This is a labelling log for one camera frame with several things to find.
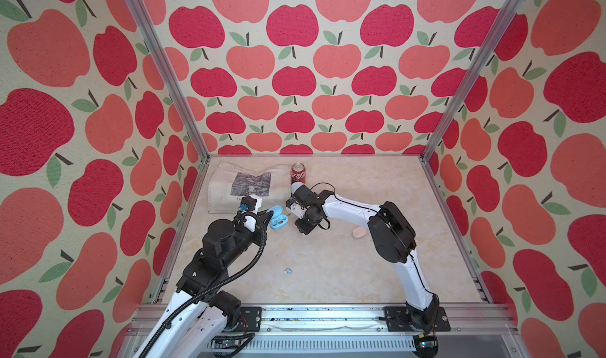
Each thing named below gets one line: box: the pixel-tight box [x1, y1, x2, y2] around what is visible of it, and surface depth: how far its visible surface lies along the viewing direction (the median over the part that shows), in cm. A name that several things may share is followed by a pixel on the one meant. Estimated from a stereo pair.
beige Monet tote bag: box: [207, 161, 292, 215], surface depth 101 cm
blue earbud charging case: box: [267, 205, 289, 231], surface depth 70 cm
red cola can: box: [290, 162, 307, 185], surface depth 104 cm
